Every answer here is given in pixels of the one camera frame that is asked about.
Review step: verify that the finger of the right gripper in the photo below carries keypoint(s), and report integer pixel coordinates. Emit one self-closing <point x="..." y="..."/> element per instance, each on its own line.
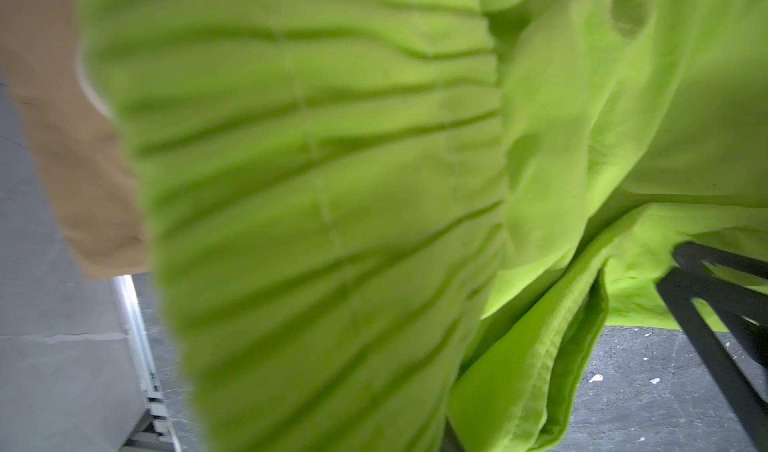
<point x="742" y="310"/>

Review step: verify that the lime green shorts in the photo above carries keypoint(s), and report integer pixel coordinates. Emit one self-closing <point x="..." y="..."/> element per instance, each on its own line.
<point x="369" y="220"/>

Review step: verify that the khaki tan shorts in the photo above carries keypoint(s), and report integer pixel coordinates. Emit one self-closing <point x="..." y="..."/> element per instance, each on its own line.
<point x="91" y="191"/>

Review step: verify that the aluminium frame rail front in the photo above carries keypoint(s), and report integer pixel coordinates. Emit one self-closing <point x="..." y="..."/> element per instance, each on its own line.
<point x="154" y="430"/>

